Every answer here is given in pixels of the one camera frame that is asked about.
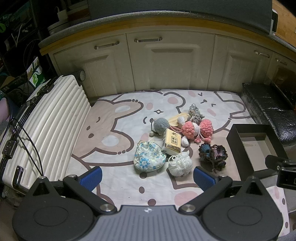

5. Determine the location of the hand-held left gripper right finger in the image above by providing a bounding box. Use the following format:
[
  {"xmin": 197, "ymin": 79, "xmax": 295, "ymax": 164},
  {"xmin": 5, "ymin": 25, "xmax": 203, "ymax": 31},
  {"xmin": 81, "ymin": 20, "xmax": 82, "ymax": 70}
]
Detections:
[{"xmin": 179, "ymin": 166, "xmax": 267, "ymax": 215}]

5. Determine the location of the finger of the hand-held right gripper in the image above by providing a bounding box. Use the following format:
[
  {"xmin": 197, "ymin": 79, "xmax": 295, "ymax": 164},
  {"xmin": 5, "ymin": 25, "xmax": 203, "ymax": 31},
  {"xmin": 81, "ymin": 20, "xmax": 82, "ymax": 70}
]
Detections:
[{"xmin": 265, "ymin": 155, "xmax": 288, "ymax": 171}]

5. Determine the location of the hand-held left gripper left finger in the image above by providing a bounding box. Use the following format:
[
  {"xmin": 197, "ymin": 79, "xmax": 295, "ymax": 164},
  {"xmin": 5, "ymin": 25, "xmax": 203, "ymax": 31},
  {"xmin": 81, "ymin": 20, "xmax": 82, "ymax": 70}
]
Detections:
[{"xmin": 30, "ymin": 166, "xmax": 117, "ymax": 215}]

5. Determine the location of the dark crochet flower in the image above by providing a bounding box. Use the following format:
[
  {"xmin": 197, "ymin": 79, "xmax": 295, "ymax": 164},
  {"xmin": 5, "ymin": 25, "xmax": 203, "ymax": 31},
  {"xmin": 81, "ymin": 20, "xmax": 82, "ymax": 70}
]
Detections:
[{"xmin": 198, "ymin": 143, "xmax": 228, "ymax": 171}]

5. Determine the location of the white yarn pompom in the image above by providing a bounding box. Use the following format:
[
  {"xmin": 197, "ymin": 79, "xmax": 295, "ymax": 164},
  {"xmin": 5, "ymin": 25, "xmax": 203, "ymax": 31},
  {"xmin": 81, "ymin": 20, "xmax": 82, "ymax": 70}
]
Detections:
[{"xmin": 168, "ymin": 152, "xmax": 193, "ymax": 178}]

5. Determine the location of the black box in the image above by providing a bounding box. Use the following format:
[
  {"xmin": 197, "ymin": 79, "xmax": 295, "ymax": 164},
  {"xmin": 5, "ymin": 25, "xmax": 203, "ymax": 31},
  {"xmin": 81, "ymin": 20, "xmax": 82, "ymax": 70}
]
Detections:
[{"xmin": 226, "ymin": 124, "xmax": 288, "ymax": 183}]

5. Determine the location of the small yellow carton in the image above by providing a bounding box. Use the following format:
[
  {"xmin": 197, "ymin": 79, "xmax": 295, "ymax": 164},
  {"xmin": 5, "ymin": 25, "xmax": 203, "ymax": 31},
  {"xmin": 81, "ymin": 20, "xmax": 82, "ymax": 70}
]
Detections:
[{"xmin": 161, "ymin": 128, "xmax": 181, "ymax": 155}]

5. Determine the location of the pink and white crochet jellyfish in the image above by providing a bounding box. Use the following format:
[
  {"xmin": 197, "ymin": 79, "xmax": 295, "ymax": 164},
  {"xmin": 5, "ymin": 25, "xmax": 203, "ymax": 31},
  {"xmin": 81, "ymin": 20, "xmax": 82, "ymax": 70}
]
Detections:
[{"xmin": 181, "ymin": 121, "xmax": 200, "ymax": 139}]

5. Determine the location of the blue floral fabric pouch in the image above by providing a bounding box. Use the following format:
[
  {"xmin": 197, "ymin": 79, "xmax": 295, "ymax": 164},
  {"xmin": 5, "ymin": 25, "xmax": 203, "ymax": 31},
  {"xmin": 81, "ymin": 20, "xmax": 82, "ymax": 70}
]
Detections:
[{"xmin": 134, "ymin": 140, "xmax": 166, "ymax": 171}]

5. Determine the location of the grey braided rope doll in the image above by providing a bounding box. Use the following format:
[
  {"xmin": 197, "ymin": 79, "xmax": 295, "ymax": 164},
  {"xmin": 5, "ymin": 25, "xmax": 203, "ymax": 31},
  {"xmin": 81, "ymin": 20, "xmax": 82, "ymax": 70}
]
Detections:
[{"xmin": 187, "ymin": 104, "xmax": 205, "ymax": 123}]

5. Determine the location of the grey crochet ball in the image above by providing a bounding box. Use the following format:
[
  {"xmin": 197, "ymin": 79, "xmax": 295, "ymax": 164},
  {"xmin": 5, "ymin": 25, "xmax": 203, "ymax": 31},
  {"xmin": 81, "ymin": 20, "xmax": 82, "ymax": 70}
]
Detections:
[{"xmin": 149, "ymin": 117, "xmax": 170, "ymax": 138}]

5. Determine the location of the bear printed blanket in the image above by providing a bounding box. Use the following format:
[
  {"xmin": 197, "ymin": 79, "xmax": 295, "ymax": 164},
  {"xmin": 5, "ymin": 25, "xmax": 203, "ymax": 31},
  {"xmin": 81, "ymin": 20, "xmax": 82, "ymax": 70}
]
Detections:
[{"xmin": 67, "ymin": 89, "xmax": 290, "ymax": 234}]

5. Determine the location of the black wrapped cushion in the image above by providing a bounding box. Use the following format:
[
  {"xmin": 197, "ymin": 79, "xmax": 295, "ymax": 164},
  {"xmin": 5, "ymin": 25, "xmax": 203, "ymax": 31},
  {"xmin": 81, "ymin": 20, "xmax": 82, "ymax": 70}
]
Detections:
[{"xmin": 242, "ymin": 82, "xmax": 296, "ymax": 145}]

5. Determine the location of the white ribbed suitcase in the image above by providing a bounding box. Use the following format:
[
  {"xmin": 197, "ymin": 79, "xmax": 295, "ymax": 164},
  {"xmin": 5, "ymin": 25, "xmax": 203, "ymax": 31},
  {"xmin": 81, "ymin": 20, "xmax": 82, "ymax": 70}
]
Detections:
[{"xmin": 0, "ymin": 75, "xmax": 93, "ymax": 197}]

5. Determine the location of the cream cabinet door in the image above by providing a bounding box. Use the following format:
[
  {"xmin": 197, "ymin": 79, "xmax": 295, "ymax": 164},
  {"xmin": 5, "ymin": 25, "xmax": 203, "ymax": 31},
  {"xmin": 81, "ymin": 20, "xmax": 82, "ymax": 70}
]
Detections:
[
  {"xmin": 127, "ymin": 31, "xmax": 216, "ymax": 91},
  {"xmin": 214, "ymin": 35, "xmax": 274, "ymax": 93},
  {"xmin": 53, "ymin": 34, "xmax": 136, "ymax": 102},
  {"xmin": 270, "ymin": 52, "xmax": 296, "ymax": 84}
]

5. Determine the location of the green and white carton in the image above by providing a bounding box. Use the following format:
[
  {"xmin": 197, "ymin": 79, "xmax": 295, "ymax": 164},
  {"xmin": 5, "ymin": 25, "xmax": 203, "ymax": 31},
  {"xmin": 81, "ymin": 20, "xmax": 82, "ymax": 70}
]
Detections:
[{"xmin": 26, "ymin": 57, "xmax": 46, "ymax": 89}]

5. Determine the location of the white upright appliance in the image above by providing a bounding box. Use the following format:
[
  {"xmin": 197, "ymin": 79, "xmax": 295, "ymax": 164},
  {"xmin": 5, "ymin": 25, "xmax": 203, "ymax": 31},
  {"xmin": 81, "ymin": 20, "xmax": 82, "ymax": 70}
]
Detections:
[{"xmin": 270, "ymin": 9, "xmax": 279, "ymax": 33}]

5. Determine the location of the white round device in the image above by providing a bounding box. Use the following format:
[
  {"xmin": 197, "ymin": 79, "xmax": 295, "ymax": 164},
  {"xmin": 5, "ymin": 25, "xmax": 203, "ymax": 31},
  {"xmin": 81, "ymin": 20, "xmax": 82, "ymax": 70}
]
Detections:
[{"xmin": 47, "ymin": 21, "xmax": 70, "ymax": 36}]

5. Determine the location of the white power adapter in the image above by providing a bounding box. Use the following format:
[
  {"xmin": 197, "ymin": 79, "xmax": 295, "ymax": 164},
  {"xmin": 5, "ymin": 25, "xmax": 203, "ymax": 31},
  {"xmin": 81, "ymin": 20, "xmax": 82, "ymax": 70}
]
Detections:
[{"xmin": 57, "ymin": 6, "xmax": 69, "ymax": 21}]

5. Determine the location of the grey countertop with wooden edge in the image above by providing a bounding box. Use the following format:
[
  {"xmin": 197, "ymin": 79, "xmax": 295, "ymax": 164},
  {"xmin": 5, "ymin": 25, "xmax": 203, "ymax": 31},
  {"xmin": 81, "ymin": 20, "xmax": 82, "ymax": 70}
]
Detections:
[{"xmin": 38, "ymin": 10, "xmax": 296, "ymax": 56}]

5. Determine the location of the black cable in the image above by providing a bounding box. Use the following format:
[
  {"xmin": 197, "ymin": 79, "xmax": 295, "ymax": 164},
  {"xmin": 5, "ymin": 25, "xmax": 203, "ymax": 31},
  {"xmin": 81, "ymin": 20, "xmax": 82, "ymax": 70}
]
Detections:
[{"xmin": 9, "ymin": 116, "xmax": 45, "ymax": 177}]

